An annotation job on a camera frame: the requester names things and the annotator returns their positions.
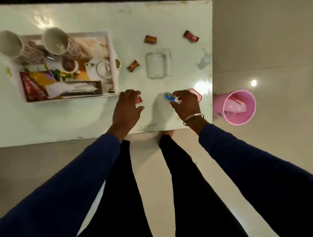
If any crumpled white wrapper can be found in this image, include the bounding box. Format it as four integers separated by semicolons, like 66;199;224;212
224;97;248;115

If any blue candy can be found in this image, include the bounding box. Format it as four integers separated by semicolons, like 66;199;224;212
165;92;180;102

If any clear plastic container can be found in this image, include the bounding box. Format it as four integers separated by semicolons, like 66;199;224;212
145;48;172;79

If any person's right leg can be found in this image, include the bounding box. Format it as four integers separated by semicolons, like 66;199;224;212
159;135;249;237

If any person's right forearm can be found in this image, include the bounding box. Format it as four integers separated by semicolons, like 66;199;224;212
184;117;313;237

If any person's leg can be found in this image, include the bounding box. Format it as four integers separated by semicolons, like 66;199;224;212
159;135;249;237
78;140;153;237

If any pink plastic lid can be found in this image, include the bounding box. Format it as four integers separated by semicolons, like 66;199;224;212
188;88;203;103

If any white patterned mug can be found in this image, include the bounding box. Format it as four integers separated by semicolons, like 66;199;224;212
0;30;47;65
41;27;84;61

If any white printed serving tray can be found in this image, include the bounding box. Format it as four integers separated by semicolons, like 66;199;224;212
5;30;122;103

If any white plastic wrapper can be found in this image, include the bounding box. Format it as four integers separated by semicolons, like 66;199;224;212
46;81;99;99

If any brown orange wrapped candy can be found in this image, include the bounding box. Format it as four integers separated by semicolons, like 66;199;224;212
126;60;140;73

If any person's right hand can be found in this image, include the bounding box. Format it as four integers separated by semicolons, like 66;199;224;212
170;90;204;123

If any person's left hand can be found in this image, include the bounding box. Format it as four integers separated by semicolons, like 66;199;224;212
106;89;145;142

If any silver metal bracelet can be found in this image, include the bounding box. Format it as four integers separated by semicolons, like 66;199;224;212
183;113;204;126

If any dark red wrapped candy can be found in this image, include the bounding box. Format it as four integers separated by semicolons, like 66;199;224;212
183;30;200;43

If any red and yellow packet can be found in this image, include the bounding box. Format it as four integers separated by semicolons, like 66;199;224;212
19;70;62;102

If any person's left forearm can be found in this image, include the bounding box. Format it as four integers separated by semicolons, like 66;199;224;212
0;126;127;237

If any person's left leg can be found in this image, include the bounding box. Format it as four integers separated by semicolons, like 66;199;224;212
78;140;153;237

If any pink plastic bin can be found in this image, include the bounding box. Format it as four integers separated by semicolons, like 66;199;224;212
213;90;257;126

